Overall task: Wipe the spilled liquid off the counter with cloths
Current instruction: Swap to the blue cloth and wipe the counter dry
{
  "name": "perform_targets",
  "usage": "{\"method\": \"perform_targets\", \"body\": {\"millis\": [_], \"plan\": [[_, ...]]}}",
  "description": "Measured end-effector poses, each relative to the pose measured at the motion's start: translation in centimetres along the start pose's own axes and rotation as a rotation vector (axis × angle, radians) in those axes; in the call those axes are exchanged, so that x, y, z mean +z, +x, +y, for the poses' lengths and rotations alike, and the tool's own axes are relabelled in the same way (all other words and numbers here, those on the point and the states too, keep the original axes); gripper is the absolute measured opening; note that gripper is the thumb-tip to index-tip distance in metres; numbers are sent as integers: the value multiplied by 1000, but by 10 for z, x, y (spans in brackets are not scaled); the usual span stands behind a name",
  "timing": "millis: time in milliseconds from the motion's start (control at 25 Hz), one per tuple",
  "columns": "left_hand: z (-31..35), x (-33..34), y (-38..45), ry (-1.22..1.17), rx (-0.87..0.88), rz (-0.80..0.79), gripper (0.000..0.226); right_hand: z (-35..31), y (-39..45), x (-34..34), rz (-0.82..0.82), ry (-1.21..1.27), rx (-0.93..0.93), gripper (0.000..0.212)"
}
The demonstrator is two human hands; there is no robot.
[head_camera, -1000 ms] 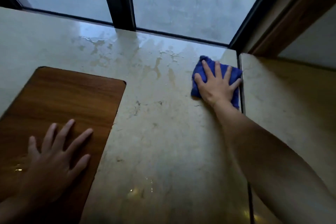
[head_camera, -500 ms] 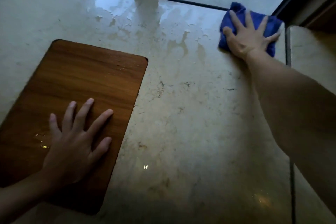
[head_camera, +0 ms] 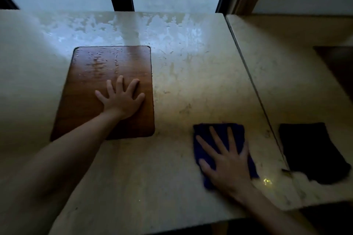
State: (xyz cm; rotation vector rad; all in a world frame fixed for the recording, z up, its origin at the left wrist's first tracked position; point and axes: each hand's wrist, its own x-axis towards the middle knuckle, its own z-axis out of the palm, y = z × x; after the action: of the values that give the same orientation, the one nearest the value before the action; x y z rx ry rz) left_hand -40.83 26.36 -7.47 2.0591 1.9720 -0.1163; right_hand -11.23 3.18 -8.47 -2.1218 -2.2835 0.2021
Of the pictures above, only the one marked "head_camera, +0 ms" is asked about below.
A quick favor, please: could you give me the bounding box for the brown wooden board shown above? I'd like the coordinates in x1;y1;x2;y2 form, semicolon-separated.
50;46;155;142

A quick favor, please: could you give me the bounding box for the blue cleaning cloth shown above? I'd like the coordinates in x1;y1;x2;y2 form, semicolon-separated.
192;123;260;191

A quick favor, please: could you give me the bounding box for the person's left hand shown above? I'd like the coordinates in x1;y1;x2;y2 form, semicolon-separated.
95;75;145;121

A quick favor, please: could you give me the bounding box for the black cloth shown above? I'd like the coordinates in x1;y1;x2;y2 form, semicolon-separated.
278;122;352;185

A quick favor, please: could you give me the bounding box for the person's left forearm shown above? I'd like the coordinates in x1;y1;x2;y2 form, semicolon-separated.
0;111;125;235

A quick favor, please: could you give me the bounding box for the person's right hand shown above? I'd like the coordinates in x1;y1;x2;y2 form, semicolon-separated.
195;126;256;197

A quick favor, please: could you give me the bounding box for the person's right forearm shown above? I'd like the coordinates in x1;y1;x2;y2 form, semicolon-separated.
233;184;320;235

